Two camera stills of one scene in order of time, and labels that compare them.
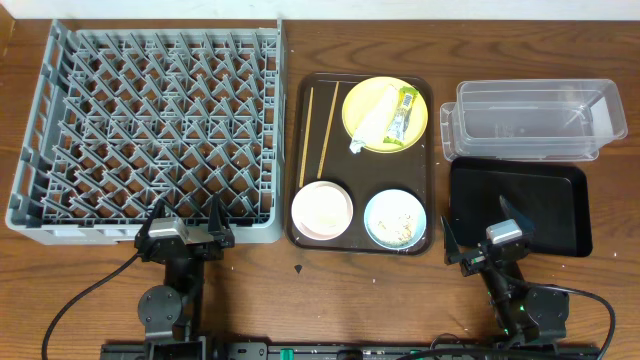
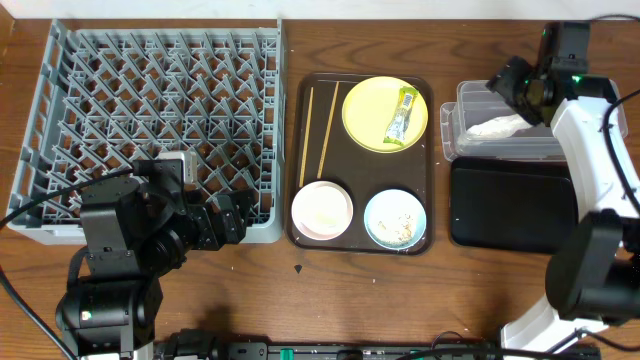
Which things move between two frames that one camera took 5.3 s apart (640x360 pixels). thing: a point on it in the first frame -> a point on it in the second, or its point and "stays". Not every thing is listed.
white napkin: [375, 122] -> [500, 127]
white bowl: [322, 210] stays
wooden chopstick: [329, 128] stays
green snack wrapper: [401, 116] stays
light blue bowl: [395, 219] stays
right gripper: [472, 264] -> [501, 84]
